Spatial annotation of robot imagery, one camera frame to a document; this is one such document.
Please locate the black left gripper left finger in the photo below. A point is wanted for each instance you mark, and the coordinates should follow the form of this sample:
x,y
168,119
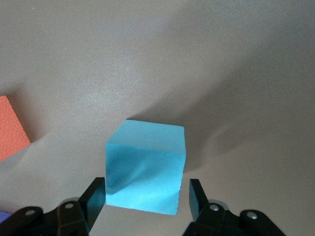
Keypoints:
x,y
71,216

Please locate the orange foam cube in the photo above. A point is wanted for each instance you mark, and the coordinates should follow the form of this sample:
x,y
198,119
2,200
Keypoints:
x,y
9,130

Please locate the blue foam cube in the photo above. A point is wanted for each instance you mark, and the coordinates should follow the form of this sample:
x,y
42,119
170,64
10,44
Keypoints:
x,y
145,167

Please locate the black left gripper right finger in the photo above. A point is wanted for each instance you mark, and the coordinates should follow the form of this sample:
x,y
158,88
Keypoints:
x,y
211,216

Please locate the purple foam cube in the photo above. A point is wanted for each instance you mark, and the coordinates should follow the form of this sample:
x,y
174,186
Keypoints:
x,y
3,216

